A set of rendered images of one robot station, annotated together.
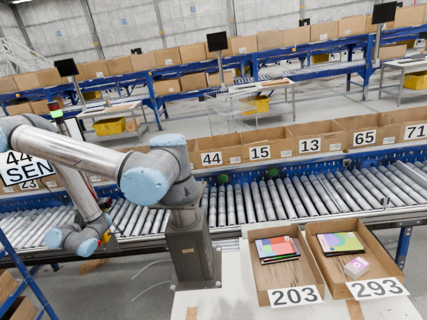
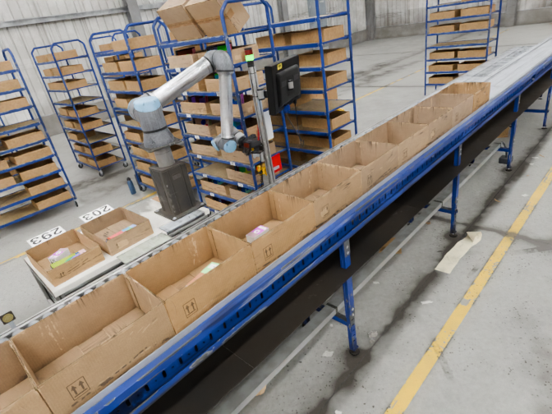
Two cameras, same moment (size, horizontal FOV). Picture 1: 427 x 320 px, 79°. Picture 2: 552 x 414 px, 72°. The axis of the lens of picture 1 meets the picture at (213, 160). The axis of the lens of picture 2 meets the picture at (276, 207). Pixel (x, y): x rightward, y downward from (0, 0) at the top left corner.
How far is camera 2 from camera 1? 327 cm
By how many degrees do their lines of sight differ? 111
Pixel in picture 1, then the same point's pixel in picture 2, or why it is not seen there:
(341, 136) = (29, 341)
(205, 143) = (304, 220)
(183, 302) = not seen: hidden behind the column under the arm
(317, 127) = (89, 370)
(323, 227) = (84, 259)
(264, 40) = not seen: outside the picture
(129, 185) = not seen: hidden behind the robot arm
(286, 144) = (142, 273)
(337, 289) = (73, 234)
